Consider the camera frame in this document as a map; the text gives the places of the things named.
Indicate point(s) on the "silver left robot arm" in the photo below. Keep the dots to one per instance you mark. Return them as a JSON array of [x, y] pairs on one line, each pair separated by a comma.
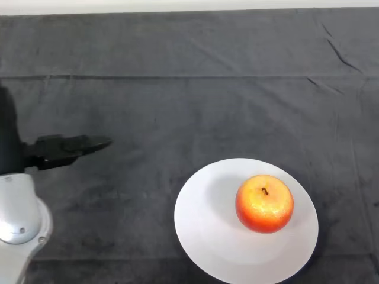
[[17, 213]]

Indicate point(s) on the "white round plate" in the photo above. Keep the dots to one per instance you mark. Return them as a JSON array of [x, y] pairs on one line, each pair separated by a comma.
[[225, 236]]

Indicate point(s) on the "black cloth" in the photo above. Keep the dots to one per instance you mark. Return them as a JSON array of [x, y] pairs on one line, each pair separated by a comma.
[[207, 103]]

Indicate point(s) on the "red yellow apple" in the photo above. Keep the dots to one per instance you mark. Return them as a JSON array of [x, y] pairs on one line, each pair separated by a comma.
[[264, 204]]

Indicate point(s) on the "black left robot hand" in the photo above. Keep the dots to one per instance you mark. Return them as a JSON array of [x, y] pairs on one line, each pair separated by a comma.
[[44, 151]]

